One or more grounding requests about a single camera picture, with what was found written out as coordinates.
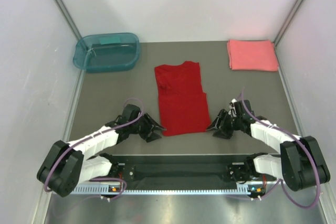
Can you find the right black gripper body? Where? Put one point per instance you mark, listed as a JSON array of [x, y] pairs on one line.
[[233, 123]]

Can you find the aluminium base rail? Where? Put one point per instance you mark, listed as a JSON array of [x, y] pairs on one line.
[[179, 173]]

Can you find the red t-shirt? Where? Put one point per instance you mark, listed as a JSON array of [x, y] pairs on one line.
[[182, 102]]

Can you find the teal plastic bin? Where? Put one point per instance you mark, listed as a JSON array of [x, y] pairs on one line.
[[103, 53]]

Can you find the black mounting plate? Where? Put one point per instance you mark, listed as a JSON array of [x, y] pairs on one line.
[[181, 172]]

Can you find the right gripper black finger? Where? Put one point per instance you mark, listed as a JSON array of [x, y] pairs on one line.
[[215, 125], [224, 134]]

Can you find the folded pink t-shirt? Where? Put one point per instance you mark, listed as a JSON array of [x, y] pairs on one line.
[[252, 55]]

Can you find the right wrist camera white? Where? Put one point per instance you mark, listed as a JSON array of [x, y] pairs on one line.
[[232, 109]]

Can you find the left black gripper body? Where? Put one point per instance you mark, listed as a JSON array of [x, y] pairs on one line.
[[140, 127]]

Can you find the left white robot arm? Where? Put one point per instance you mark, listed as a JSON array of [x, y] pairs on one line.
[[86, 153]]

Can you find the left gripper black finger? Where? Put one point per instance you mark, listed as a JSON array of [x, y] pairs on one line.
[[152, 137], [152, 123]]

